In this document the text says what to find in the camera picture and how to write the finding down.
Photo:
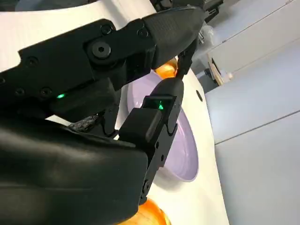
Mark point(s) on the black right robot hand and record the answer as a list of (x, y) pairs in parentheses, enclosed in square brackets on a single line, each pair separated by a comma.
[(70, 168)]

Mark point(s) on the orange white toy bread roll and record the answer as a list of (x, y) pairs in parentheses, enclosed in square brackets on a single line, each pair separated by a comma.
[(152, 213), (167, 70)]

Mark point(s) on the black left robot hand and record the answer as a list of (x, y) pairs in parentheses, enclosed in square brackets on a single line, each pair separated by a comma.
[(185, 62)]

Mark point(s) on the lilac plate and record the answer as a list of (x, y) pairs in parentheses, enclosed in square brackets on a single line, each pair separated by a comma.
[(185, 150)]

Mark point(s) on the black round table grommet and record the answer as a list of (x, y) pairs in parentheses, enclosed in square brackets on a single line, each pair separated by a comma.
[(199, 96)]

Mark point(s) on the white background cabinet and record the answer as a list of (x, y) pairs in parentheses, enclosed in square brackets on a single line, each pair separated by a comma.
[(253, 42)]

